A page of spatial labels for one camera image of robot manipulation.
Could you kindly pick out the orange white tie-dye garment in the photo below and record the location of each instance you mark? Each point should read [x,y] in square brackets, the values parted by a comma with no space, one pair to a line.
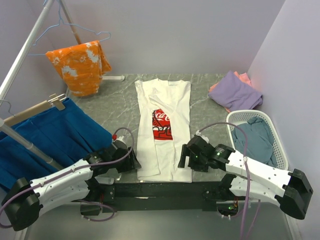
[81,67]

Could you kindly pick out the folded pink t-shirt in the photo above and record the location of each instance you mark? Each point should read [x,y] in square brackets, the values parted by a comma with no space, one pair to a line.
[243,78]

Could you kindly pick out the white Coca-Cola t-shirt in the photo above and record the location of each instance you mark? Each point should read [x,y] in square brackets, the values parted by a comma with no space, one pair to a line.
[164,127]

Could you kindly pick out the blue hanging garment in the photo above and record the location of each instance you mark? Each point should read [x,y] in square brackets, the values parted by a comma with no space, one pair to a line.
[65,135]

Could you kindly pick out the metal clothes rack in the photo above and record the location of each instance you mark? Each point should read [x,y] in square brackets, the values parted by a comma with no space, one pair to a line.
[13,71]

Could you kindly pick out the blue-grey garment in basket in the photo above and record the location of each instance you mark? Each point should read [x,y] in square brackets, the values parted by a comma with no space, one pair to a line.
[260,141]

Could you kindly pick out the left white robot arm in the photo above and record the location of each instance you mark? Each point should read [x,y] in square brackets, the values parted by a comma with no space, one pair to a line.
[27,200]

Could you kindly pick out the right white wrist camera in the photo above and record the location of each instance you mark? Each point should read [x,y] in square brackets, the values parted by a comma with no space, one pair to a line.
[199,134]

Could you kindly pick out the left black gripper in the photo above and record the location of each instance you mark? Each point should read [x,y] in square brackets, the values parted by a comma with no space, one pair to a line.
[126,167]

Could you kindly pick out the white laundry basket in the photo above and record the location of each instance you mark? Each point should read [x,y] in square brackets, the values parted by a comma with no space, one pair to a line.
[242,116]

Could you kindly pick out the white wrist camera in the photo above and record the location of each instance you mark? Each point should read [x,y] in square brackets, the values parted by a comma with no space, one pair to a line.
[119,138]
[199,134]

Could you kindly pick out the folded purple t-shirt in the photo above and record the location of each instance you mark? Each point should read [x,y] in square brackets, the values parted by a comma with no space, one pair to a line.
[233,94]

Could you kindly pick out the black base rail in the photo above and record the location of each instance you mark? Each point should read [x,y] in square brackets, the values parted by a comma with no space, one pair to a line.
[157,196]

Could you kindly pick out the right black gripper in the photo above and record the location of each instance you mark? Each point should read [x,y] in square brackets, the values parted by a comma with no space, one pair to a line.
[185,151]

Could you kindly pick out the wooden clip hanger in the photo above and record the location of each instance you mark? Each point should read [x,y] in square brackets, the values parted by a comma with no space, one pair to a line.
[54,101]

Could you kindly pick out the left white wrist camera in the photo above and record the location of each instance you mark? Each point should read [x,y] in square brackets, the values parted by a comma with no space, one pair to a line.
[119,138]

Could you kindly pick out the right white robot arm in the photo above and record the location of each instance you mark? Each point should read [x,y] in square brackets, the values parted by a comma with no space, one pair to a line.
[291,191]

